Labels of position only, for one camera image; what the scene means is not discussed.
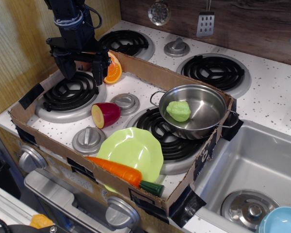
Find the back left black burner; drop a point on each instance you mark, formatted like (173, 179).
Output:
(129, 42)

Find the silver sink drain plug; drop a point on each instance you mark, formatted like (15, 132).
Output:
(247, 208)

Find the silver oven knob right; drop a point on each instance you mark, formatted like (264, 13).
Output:
(120, 214)

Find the silver stovetop knob back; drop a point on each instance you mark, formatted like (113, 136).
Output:
(176, 48)

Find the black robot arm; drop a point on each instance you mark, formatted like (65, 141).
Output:
(77, 22)

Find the silver stovetop knob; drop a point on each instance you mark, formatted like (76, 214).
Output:
(128, 103)
(176, 48)
(88, 141)

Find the hanging metal strainer ladle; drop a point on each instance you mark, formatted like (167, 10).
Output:
(159, 12)

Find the front right black burner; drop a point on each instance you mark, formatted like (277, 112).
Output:
(178, 153)

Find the orange toy pumpkin slice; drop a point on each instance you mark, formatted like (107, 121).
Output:
(114, 70)

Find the black burner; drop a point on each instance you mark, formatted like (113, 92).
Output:
(129, 42)
(178, 153)
(221, 71)
(71, 100)

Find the light green plastic plate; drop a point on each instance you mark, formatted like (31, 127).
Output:
(136, 148)

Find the green toy broccoli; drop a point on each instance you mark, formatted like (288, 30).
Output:
(179, 110)

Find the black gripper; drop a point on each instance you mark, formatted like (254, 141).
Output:
(79, 38)

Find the silver stovetop knob front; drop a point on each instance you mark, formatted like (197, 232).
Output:
(88, 141)

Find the front left black burner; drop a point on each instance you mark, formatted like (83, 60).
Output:
(71, 100)

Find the back right black burner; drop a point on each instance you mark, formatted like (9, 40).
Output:
(221, 71)

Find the silver oven door handle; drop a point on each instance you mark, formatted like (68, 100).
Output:
(74, 210)

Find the silver oven knob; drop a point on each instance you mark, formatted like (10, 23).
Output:
(31, 160)
(120, 214)

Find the silver stovetop knob centre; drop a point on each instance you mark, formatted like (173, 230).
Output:
(128, 103)

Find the brown cardboard fence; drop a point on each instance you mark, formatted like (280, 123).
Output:
(182, 203)

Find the light blue bowl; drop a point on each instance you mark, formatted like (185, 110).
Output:
(277, 221)

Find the stainless steel pan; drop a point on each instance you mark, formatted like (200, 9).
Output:
(209, 110)

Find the red toy half fruit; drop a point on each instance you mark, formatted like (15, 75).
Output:
(105, 114)

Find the silver oven knob left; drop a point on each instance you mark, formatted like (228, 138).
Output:
(31, 160)

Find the hanging metal slotted spatula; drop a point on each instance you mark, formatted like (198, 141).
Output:
(205, 26)

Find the orange toy carrot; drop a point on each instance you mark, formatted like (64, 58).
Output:
(128, 174)

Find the stainless steel sink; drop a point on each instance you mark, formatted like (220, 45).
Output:
(256, 158)

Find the yellow object bottom left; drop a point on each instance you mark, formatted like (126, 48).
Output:
(39, 221)

